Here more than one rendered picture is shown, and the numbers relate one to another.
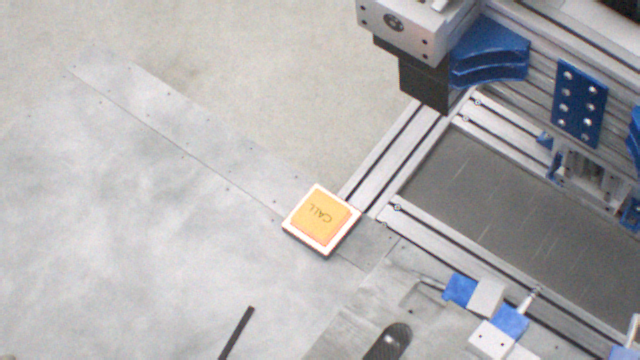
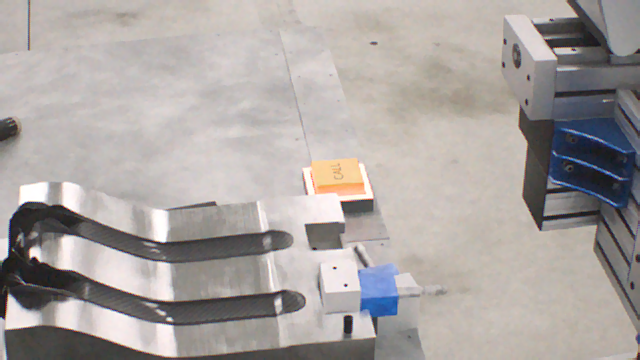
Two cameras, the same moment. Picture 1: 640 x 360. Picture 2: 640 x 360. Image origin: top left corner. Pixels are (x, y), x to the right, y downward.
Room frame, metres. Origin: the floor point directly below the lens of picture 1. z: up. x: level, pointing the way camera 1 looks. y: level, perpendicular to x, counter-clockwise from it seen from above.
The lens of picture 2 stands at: (-0.22, -0.74, 1.67)
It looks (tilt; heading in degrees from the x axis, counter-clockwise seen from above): 33 degrees down; 37
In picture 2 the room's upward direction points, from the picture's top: straight up
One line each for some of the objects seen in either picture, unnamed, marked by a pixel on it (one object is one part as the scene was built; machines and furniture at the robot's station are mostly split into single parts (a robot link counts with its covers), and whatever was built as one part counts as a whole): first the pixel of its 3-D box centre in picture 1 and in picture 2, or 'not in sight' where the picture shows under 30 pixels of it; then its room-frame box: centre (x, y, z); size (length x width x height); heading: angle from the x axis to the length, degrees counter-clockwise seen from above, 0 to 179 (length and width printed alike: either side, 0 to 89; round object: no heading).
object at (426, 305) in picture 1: (424, 308); (327, 249); (0.66, -0.11, 0.87); 0.05 x 0.05 x 0.04; 44
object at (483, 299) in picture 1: (453, 291); (378, 280); (0.69, -0.15, 0.83); 0.13 x 0.05 x 0.05; 55
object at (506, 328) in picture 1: (512, 320); (385, 293); (0.61, -0.22, 0.89); 0.13 x 0.05 x 0.05; 132
